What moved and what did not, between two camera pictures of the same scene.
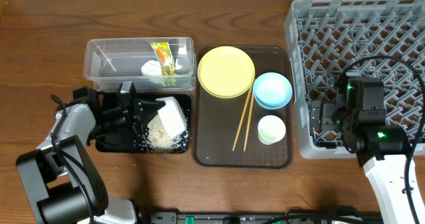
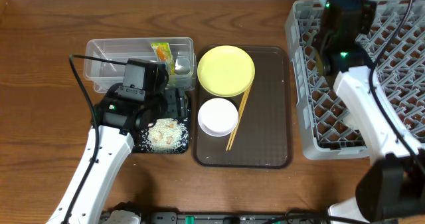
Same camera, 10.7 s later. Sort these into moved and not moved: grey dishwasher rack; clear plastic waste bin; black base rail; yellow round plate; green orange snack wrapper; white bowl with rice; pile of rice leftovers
Moved: white bowl with rice
Not moved: grey dishwasher rack; clear plastic waste bin; yellow round plate; black base rail; pile of rice leftovers; green orange snack wrapper
